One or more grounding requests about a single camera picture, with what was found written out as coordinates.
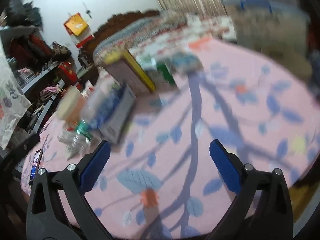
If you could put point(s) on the smartphone on bed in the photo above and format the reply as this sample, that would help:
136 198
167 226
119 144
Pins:
35 165

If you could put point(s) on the clear bin blue handle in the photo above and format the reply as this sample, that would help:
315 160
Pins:
274 29

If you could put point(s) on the blue white tissue box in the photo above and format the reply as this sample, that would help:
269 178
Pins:
115 113

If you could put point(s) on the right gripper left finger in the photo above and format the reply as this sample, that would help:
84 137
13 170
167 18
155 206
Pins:
58 208

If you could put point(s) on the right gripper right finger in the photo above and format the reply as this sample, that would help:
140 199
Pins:
261 208

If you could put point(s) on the orange wall calendar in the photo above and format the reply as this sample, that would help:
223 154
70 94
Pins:
75 25

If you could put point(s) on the pink tree-print bed sheet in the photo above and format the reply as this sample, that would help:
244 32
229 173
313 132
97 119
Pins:
160 181

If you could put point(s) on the yellow cardboard box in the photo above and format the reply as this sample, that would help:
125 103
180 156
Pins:
123 67

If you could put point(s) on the floral bed quilt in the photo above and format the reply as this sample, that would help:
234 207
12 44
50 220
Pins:
163 34

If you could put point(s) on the dark wooden headboard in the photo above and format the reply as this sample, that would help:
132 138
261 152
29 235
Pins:
119 22

